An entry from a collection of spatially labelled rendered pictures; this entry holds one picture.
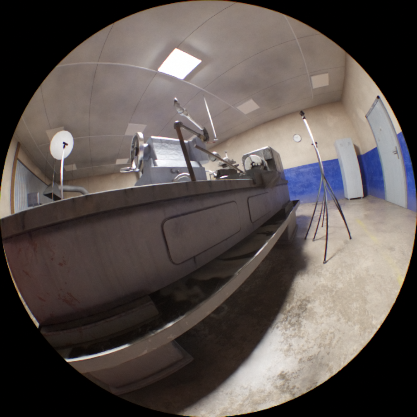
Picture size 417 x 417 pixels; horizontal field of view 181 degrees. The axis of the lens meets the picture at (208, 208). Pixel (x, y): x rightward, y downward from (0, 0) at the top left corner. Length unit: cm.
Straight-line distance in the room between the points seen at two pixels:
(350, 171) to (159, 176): 476
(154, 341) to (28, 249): 44
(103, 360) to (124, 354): 7
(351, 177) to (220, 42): 460
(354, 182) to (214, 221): 459
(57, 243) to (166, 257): 37
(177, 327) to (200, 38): 311
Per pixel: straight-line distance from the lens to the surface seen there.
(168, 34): 277
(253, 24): 300
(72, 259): 46
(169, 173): 63
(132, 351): 41
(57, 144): 401
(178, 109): 76
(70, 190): 587
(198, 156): 82
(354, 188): 485
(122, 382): 83
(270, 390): 75
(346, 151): 486
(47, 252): 48
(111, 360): 44
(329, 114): 577
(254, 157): 178
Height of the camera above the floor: 74
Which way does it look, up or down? 3 degrees down
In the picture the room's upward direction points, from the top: 12 degrees counter-clockwise
